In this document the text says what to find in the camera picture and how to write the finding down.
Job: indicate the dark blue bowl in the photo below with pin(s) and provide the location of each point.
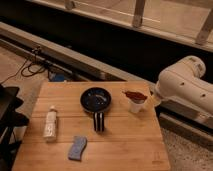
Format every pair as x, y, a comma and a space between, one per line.
95, 99

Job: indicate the white plastic bottle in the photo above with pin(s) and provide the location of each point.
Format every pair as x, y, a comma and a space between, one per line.
49, 133

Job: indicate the black chair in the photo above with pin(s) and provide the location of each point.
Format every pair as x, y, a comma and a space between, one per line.
9, 119

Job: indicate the white cup with red contents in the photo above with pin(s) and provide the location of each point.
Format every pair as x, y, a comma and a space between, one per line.
136, 100

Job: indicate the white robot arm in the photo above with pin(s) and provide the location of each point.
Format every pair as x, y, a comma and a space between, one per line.
182, 81

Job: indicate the blue object on floor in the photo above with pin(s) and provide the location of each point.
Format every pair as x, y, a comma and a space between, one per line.
57, 78

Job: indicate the blue sponge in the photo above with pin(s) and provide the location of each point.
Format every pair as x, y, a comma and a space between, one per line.
77, 148

